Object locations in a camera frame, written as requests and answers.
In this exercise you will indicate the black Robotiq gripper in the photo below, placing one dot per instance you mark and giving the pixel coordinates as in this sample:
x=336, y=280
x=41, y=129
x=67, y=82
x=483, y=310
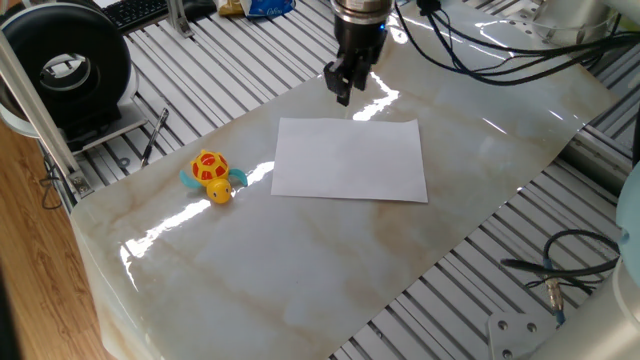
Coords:
x=360, y=40

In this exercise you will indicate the white paper sheet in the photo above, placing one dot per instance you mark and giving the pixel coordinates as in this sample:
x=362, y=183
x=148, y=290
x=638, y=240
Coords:
x=350, y=160

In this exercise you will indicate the blue snack bag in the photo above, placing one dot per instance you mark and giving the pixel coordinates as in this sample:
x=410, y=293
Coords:
x=267, y=7

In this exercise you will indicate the yellow snack bag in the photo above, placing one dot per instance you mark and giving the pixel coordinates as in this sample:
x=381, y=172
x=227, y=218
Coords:
x=230, y=7

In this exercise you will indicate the black computer mouse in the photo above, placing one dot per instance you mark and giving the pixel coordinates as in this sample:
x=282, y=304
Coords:
x=200, y=9

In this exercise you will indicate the yellow turtle bath toy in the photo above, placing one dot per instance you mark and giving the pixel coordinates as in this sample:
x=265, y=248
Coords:
x=210, y=167

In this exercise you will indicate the short aluminium upright profile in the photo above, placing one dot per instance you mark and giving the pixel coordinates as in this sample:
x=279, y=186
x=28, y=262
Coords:
x=176, y=17

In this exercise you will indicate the glossy marble pattern mat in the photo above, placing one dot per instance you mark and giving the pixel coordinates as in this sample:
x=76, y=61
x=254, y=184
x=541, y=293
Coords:
x=300, y=260

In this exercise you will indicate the black pen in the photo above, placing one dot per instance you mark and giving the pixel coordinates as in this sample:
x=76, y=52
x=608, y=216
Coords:
x=155, y=135

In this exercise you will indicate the black keyboard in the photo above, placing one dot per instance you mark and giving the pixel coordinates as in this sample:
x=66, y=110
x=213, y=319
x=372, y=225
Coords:
x=135, y=12

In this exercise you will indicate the metal washer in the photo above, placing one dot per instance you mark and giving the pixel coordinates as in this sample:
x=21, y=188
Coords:
x=120, y=163

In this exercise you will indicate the silver cylinder mount with plate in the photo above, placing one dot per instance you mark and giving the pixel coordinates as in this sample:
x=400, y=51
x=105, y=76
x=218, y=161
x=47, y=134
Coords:
x=565, y=22

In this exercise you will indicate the white fan base plate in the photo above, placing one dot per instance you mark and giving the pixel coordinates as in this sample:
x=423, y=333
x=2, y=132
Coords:
x=127, y=122

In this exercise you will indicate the aluminium side rail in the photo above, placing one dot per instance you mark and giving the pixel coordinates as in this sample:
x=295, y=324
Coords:
x=595, y=160

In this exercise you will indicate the metal corner bracket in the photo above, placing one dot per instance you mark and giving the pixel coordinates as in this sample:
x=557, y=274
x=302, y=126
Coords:
x=81, y=184

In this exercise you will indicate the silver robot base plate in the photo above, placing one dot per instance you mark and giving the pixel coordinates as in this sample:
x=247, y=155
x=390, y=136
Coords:
x=515, y=335

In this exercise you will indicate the aluminium frame strut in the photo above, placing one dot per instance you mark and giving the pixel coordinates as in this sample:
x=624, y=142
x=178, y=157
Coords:
x=37, y=112

